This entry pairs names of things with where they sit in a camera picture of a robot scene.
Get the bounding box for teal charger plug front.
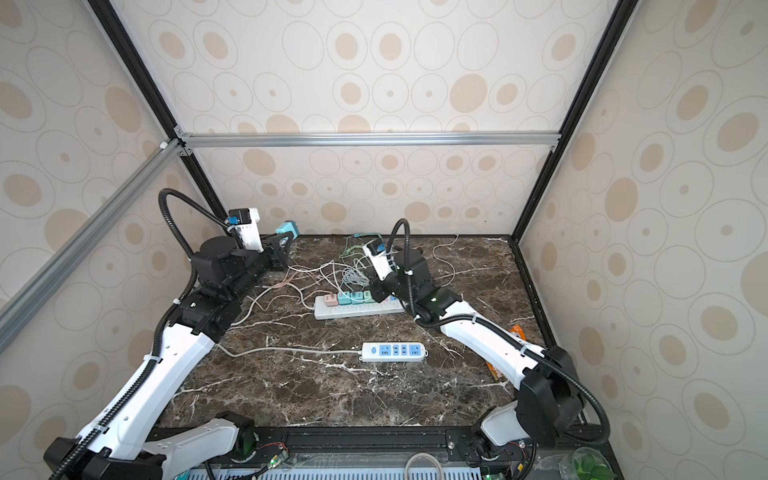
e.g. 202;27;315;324
337;292;352;305

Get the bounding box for green usb cable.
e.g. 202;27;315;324
339;235;385;271

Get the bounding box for long white colourful power strip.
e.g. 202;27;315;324
313;295;404;321

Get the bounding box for short white blue power strip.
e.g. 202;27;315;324
360;342;428;363

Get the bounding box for pink usb cable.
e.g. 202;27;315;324
233;263;328;328

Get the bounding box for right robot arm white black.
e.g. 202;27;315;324
363;218;611;457

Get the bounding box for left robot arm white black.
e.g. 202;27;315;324
44;188;299;479

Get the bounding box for colourful candy bag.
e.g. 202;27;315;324
484;325;528;380

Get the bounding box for clear cup with green leaves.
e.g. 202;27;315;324
558;447;617;480

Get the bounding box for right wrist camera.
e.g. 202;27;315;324
363;238;396;283

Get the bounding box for white power strip cord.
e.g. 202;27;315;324
213;299;364;360

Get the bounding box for diagonal aluminium rail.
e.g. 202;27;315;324
1;139;181;350

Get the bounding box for horizontal aluminium rail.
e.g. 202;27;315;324
180;131;561;148

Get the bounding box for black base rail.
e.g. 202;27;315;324
143;423;625;480

